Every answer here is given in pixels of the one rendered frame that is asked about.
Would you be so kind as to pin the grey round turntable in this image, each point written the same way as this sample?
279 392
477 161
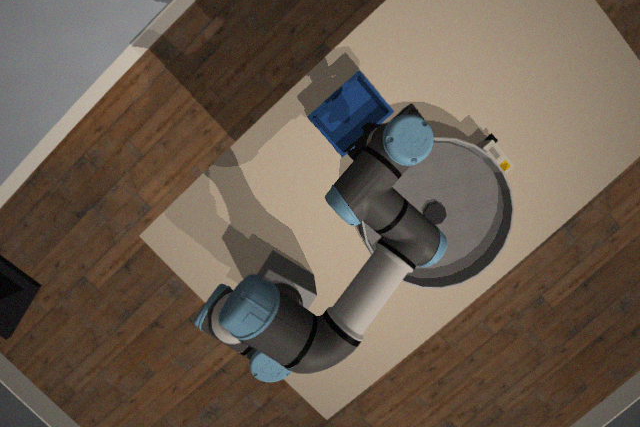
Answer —
469 198

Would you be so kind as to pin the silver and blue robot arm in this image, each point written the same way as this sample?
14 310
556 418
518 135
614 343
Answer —
281 330

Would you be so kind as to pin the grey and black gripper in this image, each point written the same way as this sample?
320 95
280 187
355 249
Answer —
359 142

